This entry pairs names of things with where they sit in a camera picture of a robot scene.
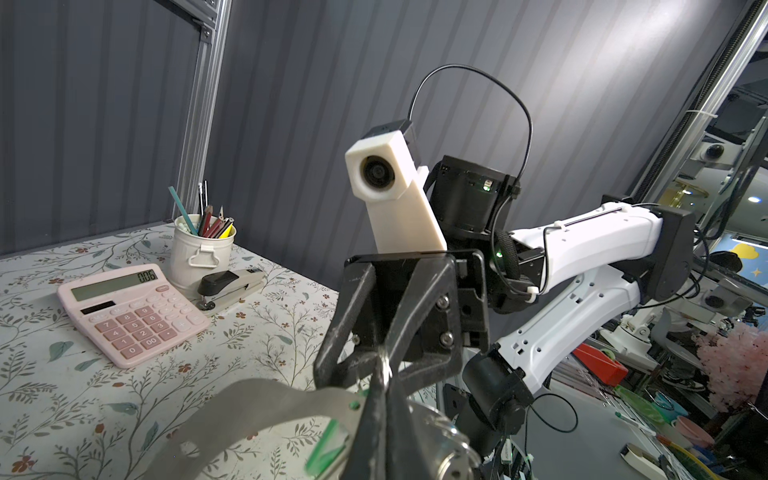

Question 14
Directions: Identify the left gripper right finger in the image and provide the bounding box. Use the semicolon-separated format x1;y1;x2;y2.
383;372;435;479

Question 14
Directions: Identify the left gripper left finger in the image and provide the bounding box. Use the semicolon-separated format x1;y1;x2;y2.
341;353;390;479

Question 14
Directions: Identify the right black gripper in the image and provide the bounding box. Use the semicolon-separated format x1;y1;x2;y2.
313;250;488;394

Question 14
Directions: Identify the green tagged key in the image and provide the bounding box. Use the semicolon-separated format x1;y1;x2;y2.
304;388;369;479

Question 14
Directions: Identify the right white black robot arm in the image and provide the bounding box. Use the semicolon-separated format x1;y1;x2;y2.
313;143;694;456

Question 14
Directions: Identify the black white stapler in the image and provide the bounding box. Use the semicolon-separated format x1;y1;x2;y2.
195;268;266;315

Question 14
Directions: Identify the white pen cup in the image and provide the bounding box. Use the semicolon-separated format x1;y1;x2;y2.
167;186;237;297

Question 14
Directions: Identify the pink calculator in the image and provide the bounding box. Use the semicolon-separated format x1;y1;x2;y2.
57;264;211;369

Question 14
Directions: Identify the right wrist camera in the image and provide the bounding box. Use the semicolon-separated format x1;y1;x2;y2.
344;119;447;254

